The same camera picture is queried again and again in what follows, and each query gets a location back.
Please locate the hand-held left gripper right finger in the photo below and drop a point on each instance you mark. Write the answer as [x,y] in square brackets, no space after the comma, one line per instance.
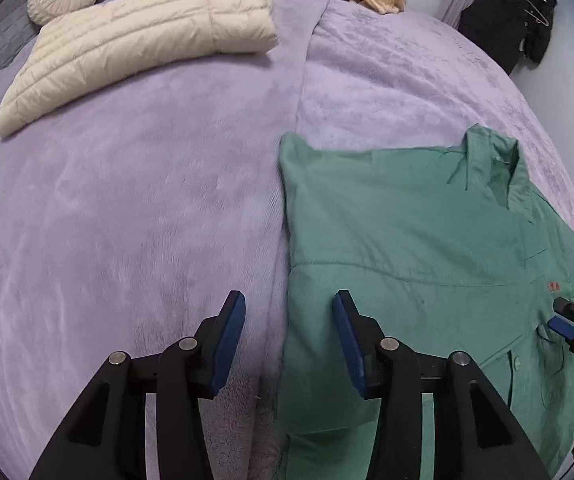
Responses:
[349,345]

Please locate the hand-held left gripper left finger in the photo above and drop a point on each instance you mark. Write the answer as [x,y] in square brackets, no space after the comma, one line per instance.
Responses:
[227,340]

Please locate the green button-up shirt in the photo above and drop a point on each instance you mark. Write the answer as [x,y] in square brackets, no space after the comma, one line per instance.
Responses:
[407,240]

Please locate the metal clothes hanger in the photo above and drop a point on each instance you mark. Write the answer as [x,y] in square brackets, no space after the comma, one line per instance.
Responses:
[537,12]

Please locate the lilac fleece blanket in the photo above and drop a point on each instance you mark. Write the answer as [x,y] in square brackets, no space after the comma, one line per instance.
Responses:
[142,185]

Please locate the black hanging coat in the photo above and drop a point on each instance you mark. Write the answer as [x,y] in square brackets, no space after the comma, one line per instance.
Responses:
[507,20]

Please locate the cream puffer jacket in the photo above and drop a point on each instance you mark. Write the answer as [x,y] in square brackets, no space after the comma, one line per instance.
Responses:
[132,35]

